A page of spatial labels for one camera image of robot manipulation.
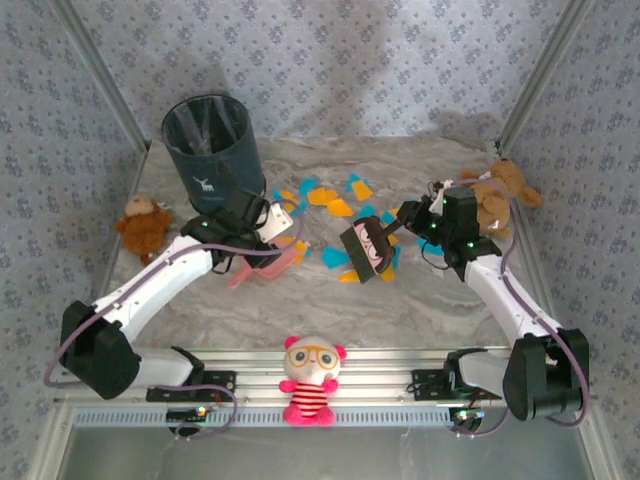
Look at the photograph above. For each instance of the small circuit board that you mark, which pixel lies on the small circuit board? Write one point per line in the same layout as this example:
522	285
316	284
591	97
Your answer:
467	416
187	414

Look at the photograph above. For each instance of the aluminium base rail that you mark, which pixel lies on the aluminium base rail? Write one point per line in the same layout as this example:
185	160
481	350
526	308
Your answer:
380	385

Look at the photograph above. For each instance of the aluminium side rail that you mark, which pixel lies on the aluminium side rail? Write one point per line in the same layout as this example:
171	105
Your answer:
537	270
141	157

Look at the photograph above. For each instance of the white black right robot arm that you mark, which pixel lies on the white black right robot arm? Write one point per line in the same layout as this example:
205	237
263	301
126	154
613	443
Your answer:
500	295

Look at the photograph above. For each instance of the brown plush monkey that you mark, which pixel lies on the brown plush monkey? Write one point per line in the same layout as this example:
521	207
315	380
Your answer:
145	227

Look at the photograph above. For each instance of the aluminium frame post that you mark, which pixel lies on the aluminium frame post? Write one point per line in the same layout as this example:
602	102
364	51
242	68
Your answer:
102	75
546	75

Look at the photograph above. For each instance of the pink white plush doll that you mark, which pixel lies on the pink white plush doll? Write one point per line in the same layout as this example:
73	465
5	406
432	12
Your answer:
310	365

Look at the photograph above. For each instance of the cartoon face hand brush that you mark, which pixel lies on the cartoon face hand brush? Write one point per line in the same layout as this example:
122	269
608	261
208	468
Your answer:
367	245

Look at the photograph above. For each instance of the tan teddy bear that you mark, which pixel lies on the tan teddy bear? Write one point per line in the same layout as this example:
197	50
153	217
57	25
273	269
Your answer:
505	190

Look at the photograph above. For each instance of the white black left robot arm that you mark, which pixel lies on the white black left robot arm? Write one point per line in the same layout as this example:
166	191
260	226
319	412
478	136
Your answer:
150	280

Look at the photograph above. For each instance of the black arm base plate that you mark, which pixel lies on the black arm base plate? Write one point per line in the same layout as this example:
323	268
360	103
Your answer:
425	382
220	380

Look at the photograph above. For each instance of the pink dustpan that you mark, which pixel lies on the pink dustpan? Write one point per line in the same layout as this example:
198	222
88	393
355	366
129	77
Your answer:
245	277

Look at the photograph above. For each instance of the dark blue trash bin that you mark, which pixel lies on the dark blue trash bin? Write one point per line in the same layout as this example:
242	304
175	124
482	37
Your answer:
220	165

